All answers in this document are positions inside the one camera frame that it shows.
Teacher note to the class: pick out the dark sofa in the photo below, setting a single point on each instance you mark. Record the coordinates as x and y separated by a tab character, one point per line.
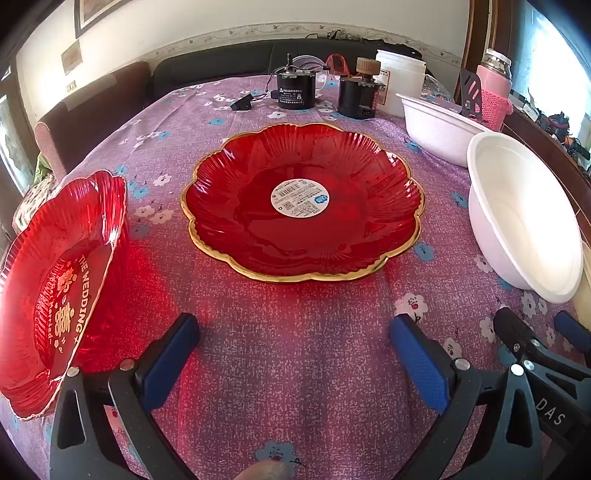
207	64

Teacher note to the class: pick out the white plastic jar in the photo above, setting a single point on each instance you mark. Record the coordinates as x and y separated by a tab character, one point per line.
399	78

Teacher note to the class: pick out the red plastic bag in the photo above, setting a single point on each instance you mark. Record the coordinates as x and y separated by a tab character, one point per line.
336	64

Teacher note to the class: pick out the black motor with label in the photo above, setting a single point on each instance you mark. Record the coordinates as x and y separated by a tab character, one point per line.
295	90

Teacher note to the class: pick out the red plate with gold print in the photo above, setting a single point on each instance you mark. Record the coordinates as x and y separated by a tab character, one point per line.
41	295

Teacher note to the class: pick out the cream cloth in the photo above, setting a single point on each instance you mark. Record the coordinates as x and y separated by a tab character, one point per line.
584	286

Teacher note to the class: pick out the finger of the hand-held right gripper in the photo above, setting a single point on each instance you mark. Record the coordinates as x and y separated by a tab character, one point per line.
519	334
572	330

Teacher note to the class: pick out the white foam bowl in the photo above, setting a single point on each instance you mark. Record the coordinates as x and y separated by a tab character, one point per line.
438	127
521	203

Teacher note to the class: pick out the purple floral tablecloth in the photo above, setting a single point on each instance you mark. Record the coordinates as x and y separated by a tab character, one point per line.
304	350

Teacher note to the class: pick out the black motor with gear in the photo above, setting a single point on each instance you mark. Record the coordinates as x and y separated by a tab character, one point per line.
355	99

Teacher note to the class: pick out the small black adapter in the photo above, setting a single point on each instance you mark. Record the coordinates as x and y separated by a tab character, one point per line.
242	102

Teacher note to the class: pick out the pink bottle with knitted sleeve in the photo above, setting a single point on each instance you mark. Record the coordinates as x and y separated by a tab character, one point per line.
494	90

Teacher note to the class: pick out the red gold-rimmed plate with sticker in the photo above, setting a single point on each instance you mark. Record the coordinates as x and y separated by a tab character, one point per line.
258	198

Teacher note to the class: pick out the framed wall picture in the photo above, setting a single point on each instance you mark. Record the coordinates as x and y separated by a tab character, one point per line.
99	11

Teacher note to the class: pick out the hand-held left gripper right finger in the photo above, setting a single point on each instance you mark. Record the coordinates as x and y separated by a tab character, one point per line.
418	360

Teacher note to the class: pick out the brown chair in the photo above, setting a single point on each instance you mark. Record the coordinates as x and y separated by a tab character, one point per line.
87	124

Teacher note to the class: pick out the small wall plaque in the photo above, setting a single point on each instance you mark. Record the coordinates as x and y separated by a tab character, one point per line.
71	56

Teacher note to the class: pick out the black phone stand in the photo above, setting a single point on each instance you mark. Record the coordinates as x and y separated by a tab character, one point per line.
471	99

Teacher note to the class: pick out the clear glass bowl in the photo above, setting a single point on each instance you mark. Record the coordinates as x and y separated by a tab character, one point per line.
316	69

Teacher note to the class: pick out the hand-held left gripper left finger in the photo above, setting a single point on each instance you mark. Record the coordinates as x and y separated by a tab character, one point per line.
168	357

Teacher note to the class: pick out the patterned cushion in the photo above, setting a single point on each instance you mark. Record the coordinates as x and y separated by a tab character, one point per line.
34	189

